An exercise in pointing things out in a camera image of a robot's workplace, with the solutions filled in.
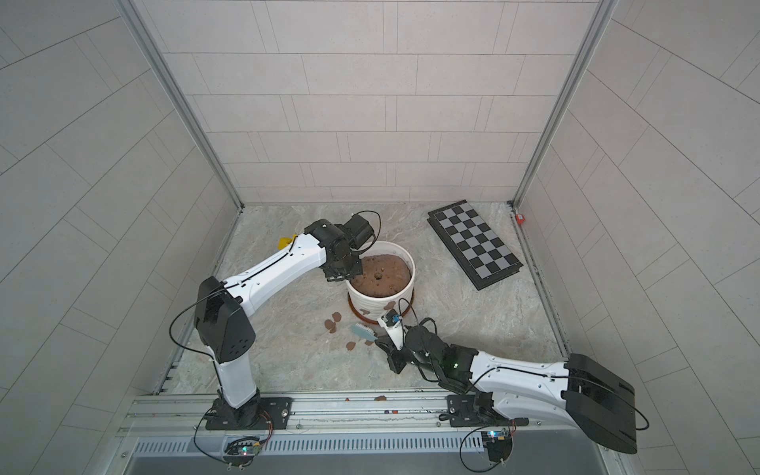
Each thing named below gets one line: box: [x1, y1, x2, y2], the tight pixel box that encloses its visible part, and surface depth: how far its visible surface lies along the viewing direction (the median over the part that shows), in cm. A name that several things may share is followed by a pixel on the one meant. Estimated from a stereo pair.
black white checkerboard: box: [425, 198, 524, 291], surface depth 102 cm
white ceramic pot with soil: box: [346, 240, 416, 321], surface depth 84 cm
